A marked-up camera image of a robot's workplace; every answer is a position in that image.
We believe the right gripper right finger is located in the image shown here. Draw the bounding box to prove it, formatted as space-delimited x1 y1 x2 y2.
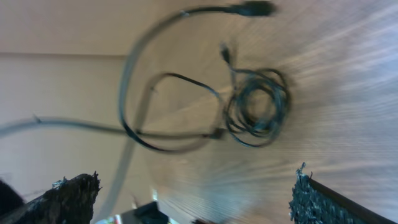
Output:
289 163 392 224

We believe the black USB cable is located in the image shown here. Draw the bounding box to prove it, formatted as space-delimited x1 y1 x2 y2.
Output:
220 43 293 148
0 0 277 154

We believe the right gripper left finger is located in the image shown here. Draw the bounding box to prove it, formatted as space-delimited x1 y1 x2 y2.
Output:
1 173 101 224

